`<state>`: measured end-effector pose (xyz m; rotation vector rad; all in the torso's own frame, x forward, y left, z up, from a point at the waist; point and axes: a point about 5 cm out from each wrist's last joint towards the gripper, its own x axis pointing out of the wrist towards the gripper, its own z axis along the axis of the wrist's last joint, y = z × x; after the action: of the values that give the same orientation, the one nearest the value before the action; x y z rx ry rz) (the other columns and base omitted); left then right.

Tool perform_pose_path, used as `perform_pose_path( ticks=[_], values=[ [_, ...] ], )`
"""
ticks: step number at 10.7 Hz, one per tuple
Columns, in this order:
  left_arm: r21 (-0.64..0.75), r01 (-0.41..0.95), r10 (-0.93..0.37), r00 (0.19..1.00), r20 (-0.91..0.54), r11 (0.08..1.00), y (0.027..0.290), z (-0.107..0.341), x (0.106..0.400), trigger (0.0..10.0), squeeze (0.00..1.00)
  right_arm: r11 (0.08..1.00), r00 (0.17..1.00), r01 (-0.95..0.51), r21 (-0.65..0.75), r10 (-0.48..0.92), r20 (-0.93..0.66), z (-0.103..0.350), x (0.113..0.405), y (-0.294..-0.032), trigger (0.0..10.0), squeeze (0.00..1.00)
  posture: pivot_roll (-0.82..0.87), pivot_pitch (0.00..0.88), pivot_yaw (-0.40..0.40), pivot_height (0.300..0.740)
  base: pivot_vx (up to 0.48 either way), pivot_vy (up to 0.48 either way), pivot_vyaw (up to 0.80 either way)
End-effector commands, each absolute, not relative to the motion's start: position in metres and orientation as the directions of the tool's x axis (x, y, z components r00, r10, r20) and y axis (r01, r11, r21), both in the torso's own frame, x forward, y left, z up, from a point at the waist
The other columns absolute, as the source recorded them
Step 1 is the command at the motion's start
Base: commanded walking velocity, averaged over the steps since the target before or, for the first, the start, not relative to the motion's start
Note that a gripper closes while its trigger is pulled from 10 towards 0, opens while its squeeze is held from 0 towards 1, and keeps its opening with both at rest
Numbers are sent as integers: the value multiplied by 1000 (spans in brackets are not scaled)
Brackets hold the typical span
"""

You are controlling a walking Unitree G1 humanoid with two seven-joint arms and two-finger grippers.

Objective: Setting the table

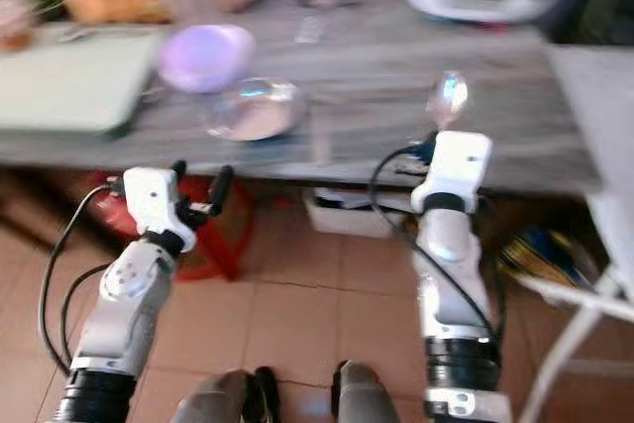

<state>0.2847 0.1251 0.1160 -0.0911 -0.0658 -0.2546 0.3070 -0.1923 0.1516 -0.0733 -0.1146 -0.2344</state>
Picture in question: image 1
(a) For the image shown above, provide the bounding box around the grey right robot leg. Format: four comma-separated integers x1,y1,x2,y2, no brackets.
330,359,419,423

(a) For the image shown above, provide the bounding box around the blue and yellow bag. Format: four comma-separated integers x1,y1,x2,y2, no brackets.
497,227,595,290

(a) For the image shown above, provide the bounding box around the red plastic stool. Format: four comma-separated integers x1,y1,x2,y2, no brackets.
92,172,256,282

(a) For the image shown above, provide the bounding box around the purple bowl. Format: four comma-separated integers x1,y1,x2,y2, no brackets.
156,23,258,96

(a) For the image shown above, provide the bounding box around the metal spoon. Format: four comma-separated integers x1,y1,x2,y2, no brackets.
425,70,471,133

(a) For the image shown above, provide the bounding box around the white plastic bin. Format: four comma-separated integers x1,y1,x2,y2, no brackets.
301,187,419,240

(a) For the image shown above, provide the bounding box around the pale green cutting board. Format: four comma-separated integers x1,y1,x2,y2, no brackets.
0,31,165,139

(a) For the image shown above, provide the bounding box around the grey left robot leg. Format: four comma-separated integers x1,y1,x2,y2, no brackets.
171,367,281,423

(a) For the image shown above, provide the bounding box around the grey robot leg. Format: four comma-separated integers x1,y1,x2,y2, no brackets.
171,367,281,423
330,359,419,423

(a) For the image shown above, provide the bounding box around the clear glass bowl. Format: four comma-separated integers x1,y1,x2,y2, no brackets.
202,77,309,143

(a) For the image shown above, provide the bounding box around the white metal frame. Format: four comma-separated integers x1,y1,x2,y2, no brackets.
513,263,634,423

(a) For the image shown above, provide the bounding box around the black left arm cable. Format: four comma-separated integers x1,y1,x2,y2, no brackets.
39,183,130,376

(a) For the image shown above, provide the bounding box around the pink wrapped food item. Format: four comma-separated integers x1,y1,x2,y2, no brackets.
0,0,39,53

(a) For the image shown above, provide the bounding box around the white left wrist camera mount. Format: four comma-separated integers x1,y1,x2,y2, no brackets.
123,166,198,252

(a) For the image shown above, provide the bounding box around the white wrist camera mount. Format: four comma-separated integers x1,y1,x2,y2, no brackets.
410,130,494,215
123,166,198,252

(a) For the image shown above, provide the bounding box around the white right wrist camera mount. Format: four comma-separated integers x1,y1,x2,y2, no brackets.
410,130,494,215

